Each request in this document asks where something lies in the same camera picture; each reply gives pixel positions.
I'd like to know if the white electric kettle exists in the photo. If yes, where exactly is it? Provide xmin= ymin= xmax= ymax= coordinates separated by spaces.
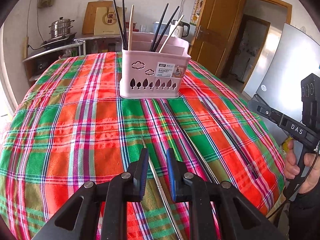
xmin=171 ymin=21 xmax=191 ymax=40

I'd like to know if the black chopstick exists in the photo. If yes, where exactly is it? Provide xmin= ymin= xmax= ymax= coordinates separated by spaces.
xmin=112 ymin=0 xmax=127 ymax=51
xmin=149 ymin=3 xmax=169 ymax=52
xmin=151 ymin=6 xmax=180 ymax=52
xmin=200 ymin=97 xmax=258 ymax=180
xmin=122 ymin=0 xmax=128 ymax=51

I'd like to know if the person's right forearm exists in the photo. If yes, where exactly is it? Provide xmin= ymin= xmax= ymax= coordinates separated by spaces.
xmin=287 ymin=180 xmax=320 ymax=240

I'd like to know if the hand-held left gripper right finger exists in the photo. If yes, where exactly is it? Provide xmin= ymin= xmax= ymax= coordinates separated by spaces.
xmin=166 ymin=148 xmax=288 ymax=240

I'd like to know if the wooden cutting board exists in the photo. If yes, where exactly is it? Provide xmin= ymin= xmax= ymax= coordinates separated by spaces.
xmin=82 ymin=1 xmax=114 ymax=35

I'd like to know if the wall poster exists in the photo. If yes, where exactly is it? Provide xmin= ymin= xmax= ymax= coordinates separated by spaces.
xmin=189 ymin=0 xmax=206 ymax=26

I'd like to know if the person's right hand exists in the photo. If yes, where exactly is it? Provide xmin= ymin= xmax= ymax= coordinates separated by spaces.
xmin=284 ymin=139 xmax=320 ymax=194

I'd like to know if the wooden door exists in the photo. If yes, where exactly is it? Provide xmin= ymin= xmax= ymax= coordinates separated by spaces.
xmin=189 ymin=0 xmax=245 ymax=78

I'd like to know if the pale wooden chopstick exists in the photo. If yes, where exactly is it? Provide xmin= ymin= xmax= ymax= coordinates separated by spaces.
xmin=158 ymin=14 xmax=185 ymax=53
xmin=128 ymin=4 xmax=135 ymax=51

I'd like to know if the tan paper gift bag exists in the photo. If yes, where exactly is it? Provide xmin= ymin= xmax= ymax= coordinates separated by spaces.
xmin=94 ymin=7 xmax=125 ymax=36

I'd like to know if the thin wall cable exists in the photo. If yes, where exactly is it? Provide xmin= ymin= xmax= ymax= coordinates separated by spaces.
xmin=26 ymin=0 xmax=38 ymax=48
xmin=183 ymin=0 xmax=190 ymax=23

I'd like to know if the black cable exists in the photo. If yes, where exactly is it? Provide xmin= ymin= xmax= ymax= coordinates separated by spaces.
xmin=266 ymin=142 xmax=320 ymax=219

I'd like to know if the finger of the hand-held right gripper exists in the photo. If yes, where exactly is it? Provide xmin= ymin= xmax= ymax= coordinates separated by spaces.
xmin=257 ymin=106 xmax=287 ymax=128
xmin=247 ymin=94 xmax=269 ymax=117

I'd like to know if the pink plastic utensil basket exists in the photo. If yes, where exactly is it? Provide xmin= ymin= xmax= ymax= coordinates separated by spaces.
xmin=119 ymin=31 xmax=192 ymax=98

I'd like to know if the silver metal chopstick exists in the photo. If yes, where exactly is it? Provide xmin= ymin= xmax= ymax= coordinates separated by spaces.
xmin=163 ymin=101 xmax=220 ymax=184
xmin=141 ymin=135 xmax=185 ymax=240

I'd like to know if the black induction cooker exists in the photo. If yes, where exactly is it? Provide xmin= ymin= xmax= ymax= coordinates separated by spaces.
xmin=41 ymin=32 xmax=77 ymax=48

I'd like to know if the silver refrigerator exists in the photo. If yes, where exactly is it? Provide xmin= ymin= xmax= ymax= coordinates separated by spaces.
xmin=244 ymin=22 xmax=320 ymax=120

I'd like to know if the plaid tablecloth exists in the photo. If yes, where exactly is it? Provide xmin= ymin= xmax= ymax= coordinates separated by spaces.
xmin=0 ymin=51 xmax=287 ymax=240

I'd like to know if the steel kitchen counter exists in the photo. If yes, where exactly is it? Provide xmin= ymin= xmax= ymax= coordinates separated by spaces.
xmin=22 ymin=34 xmax=125 ymax=80

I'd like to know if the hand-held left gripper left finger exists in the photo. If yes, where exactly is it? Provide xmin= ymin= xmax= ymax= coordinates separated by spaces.
xmin=31 ymin=148 xmax=150 ymax=240

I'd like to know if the stainless steel steamer pot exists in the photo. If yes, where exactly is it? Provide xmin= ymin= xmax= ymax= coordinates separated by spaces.
xmin=49 ymin=17 xmax=75 ymax=38

